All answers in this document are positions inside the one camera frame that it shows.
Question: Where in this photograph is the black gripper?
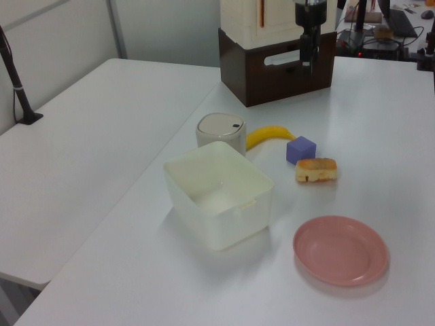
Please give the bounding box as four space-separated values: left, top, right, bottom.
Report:
294 0 329 75

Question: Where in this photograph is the small beige lidded trash can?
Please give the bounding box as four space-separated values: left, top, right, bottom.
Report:
195 113 247 158

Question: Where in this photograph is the dark brown wooden crate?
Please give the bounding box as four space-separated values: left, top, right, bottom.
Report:
217 26 336 108

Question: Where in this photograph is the black electronics box red light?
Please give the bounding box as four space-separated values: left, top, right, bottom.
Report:
360 39 411 59

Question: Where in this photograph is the cream toy oven appliance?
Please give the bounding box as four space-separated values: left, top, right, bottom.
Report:
220 0 337 48

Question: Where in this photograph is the small brown box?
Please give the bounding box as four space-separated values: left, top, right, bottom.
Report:
373 25 394 39

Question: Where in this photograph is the yellow banana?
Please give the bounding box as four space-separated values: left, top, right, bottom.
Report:
245 125 296 151

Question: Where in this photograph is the black laptop computer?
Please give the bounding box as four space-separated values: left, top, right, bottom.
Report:
381 0 419 38

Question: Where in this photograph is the purple cube block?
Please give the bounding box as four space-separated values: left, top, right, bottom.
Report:
286 135 317 167

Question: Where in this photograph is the toasted bread loaf piece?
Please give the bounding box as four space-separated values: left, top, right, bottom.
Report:
294 157 339 184

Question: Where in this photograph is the cream plastic storage box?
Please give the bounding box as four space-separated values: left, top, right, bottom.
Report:
163 141 275 252

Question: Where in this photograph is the pink plastic plate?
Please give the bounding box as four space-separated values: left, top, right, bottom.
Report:
292 215 390 288

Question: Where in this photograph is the black clamp bracket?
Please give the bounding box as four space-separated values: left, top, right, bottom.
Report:
415 29 435 72

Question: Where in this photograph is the black camera stand pole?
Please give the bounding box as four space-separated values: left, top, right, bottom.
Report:
0 25 44 126

